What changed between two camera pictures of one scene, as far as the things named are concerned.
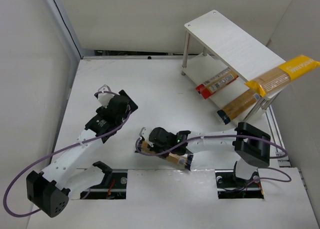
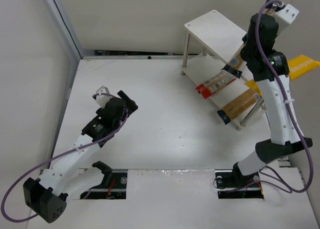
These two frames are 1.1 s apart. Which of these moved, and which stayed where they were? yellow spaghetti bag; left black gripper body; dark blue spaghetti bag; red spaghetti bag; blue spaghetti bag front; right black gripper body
Moved: blue spaghetti bag front; right black gripper body
Stayed: left black gripper body; dark blue spaghetti bag; yellow spaghetti bag; red spaghetti bag
